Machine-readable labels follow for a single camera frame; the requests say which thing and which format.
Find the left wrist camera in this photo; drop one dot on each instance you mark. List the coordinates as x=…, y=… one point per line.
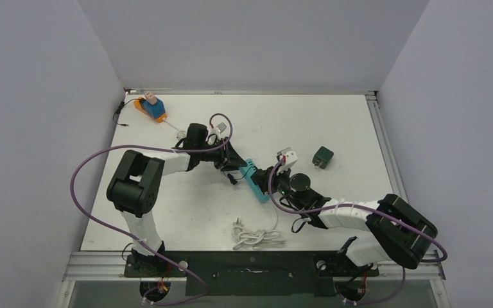
x=219, y=129

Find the aluminium right rail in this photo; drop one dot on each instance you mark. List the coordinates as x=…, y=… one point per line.
x=384, y=143

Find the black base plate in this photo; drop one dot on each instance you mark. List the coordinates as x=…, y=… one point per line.
x=262, y=273

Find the teal power strip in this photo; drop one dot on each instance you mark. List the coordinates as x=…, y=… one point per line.
x=247, y=173

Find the green cube plug adapter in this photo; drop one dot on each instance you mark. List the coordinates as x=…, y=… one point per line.
x=322, y=158

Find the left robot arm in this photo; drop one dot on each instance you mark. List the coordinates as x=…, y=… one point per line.
x=136, y=182

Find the blue plug adapter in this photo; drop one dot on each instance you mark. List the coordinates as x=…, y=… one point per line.
x=156, y=112

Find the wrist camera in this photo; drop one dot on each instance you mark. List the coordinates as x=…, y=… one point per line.
x=287, y=158
x=219, y=129

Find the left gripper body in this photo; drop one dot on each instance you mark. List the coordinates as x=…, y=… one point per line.
x=217, y=156

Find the aluminium front rail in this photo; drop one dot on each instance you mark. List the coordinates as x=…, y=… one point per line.
x=99, y=267

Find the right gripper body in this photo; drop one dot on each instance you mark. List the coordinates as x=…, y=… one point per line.
x=279, y=181

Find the white charger plug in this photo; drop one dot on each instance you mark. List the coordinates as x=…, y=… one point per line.
x=151, y=98

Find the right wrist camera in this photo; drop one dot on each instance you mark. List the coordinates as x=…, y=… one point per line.
x=287, y=158

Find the aluminium rail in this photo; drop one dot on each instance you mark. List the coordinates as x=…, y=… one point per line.
x=384, y=143
x=99, y=267

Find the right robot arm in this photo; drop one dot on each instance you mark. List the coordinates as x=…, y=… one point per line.
x=393, y=229

